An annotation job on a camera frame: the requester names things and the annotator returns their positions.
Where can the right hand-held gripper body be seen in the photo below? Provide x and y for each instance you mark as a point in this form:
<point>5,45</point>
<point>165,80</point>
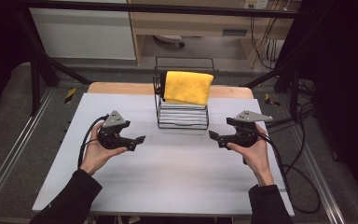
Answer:
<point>245,137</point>

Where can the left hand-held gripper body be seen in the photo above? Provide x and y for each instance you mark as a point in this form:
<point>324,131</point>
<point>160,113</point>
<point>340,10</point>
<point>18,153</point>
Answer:
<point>112,138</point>

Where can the yellow towel with black trim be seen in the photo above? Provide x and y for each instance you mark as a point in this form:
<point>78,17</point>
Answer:
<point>188,87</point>

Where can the person's left hand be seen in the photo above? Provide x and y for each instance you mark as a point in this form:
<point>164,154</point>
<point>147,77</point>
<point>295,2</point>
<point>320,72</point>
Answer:
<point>94,154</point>

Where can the person's right hand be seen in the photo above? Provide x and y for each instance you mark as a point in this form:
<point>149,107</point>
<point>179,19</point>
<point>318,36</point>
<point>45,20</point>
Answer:
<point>259,158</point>

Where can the office chair base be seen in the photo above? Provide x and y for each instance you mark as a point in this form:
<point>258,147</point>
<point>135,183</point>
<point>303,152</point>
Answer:
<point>169,39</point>

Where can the wooden desk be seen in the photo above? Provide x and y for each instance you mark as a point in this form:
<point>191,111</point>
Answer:
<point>199,26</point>

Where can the white cabinet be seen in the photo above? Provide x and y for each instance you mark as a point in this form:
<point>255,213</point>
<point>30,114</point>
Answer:
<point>84,34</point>

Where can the black frame strut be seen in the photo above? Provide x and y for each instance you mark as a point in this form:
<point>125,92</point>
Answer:
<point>293,84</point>
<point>35,81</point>

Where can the aluminium rail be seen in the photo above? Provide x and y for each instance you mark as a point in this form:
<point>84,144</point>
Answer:
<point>318,174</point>
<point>15,146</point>

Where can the black frame crossbar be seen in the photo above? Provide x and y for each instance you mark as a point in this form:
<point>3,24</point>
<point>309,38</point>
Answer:
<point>167,8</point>

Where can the white wall socket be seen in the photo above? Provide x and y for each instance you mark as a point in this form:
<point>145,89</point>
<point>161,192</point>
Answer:
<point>254,3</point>

